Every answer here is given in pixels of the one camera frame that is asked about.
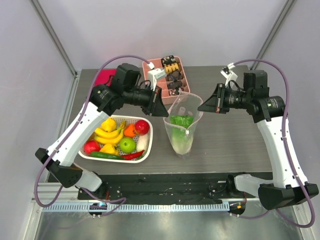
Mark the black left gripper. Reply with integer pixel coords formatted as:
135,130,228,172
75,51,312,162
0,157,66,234
123,83,170,117

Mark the clear zip top bag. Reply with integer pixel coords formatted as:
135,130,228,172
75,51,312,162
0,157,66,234
163,91,203,156

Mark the green toy lettuce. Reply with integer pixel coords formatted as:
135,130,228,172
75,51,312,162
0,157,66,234
169,115,194,155

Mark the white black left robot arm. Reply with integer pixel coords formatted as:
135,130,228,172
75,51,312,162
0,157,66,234
35,63,169,200

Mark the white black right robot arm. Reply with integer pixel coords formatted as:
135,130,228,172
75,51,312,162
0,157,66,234
198,67,319,210

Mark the black pink dotted sock roll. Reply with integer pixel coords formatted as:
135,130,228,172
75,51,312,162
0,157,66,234
168,87,184,97

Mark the red toy apple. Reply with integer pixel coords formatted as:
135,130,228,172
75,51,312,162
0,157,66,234
134,119,150,135

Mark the pink divided organizer tray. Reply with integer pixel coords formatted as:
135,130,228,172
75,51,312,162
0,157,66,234
149,55,191,105

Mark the black brown sock roll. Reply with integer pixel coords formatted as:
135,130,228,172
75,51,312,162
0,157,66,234
167,80,184,90

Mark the small orange toy fruit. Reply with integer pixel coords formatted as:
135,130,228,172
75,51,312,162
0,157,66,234
123,124,137,138

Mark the white toy radish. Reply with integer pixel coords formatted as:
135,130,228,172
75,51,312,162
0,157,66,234
136,134,149,152

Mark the dark brown sock roll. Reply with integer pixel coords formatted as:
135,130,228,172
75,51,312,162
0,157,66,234
166,70,183,82

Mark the yellow black sock roll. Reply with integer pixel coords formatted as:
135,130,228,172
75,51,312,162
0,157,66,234
164,62,180,74

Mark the green toy apple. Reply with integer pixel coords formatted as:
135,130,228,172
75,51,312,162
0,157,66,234
119,137,136,154

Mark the white perforated plastic basket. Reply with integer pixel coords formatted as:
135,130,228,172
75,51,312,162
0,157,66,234
78,115,153,164

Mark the black patterned sock roll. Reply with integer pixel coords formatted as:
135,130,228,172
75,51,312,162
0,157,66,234
161,55,177,66

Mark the red toy chili pepper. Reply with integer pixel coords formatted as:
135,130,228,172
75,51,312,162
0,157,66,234
121,150,145,161

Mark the yellow toy banana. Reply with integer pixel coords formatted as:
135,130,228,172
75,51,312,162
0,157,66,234
94,120,127,145

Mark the yellow toy bell pepper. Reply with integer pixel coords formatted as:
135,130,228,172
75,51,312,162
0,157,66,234
100,143,120,156

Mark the magenta folded cloth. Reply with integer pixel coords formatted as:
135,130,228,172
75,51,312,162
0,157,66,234
94,68,116,86

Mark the green toy cucumber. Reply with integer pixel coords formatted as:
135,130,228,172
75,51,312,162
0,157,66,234
90,151,125,160

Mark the red toy tomato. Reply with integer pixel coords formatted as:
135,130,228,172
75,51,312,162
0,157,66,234
83,140,101,155

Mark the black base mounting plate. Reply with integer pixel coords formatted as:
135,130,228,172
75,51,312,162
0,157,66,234
77,172,256,205

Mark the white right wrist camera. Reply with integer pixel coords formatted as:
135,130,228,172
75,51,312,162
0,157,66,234
220,62,238,88

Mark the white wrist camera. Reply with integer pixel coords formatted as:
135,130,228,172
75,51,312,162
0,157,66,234
146,62,167,91
220,62,238,88

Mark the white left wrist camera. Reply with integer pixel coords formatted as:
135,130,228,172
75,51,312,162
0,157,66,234
146,62,167,91

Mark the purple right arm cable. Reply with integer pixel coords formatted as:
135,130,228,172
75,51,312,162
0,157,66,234
228,58,316,228

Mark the perforated metal cable tray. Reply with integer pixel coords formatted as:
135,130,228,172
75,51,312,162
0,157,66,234
42,202,230,213

